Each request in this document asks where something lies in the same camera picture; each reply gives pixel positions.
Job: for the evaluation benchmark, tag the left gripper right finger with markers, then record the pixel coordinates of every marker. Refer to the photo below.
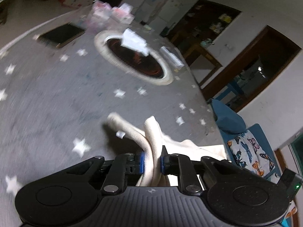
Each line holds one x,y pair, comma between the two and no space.
168,163

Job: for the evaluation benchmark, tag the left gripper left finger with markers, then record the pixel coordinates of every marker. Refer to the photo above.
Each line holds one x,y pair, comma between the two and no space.
139,163

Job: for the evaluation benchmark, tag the white cloth garment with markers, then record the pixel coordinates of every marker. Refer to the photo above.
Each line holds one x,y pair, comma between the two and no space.
151,140

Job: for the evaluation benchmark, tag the butterfly print cushion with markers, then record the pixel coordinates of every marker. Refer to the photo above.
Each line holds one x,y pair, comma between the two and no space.
248,154

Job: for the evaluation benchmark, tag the blue sofa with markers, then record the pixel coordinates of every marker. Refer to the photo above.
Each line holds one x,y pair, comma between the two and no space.
231,124

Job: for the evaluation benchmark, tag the round black induction cooktop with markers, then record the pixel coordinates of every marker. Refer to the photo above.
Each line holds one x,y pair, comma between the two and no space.
152,68

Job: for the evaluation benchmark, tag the white remote control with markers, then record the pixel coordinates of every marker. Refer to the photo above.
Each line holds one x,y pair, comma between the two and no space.
175,61

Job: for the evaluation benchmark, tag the wooden side table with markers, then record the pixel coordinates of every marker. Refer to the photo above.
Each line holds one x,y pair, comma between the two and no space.
202,63

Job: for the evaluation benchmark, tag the white paper tissue sheet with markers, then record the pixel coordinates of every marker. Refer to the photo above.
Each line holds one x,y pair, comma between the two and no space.
134,42

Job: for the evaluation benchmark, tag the pink tissue box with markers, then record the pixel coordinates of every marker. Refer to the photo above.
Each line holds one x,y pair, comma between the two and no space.
122,14

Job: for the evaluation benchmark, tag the white refrigerator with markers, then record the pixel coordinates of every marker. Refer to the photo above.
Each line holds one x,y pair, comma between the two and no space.
165,14

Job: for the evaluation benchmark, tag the small pink tissue pack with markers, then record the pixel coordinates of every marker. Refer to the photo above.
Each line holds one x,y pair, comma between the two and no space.
101,10

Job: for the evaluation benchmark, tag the water dispenser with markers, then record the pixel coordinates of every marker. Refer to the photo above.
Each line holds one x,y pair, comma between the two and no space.
146,10

